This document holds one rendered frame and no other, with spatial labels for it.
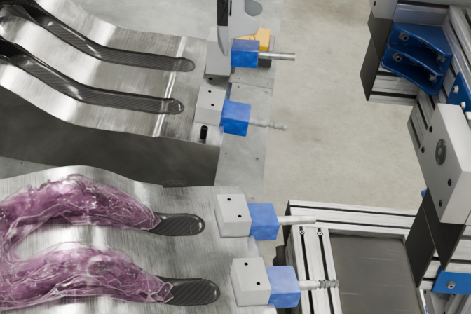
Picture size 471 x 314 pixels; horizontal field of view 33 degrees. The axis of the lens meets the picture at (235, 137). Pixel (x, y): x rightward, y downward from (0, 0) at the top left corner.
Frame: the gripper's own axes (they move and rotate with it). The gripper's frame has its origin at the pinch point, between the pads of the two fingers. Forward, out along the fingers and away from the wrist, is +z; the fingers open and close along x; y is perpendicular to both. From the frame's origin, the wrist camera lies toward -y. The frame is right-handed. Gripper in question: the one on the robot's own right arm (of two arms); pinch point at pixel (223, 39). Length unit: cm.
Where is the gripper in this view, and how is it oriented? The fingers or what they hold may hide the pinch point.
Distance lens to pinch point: 120.6
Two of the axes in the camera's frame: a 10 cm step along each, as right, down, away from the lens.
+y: 10.0, 0.7, -0.7
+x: 0.9, -5.1, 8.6
